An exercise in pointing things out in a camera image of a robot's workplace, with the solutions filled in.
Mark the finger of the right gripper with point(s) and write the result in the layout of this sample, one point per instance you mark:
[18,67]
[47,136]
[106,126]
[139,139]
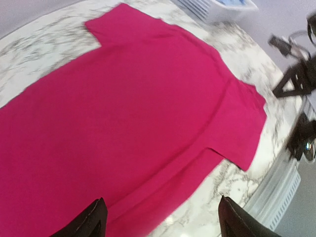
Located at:
[298,80]

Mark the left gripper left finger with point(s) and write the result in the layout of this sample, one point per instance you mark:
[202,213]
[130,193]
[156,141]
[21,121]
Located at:
[91,222]

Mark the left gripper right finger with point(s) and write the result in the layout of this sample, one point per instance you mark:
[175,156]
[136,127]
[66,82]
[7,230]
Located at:
[236,222]

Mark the light blue shirt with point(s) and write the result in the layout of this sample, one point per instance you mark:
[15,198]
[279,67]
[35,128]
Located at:
[232,3]

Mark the magenta t-shirt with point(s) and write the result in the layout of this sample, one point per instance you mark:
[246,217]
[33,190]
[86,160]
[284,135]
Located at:
[139,121]

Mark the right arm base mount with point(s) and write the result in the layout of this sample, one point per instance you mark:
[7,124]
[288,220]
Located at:
[302,141]

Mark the white plastic laundry basket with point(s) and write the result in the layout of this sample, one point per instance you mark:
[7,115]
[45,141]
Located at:
[211,11]

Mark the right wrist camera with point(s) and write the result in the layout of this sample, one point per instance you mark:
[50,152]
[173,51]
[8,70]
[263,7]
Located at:
[289,47]

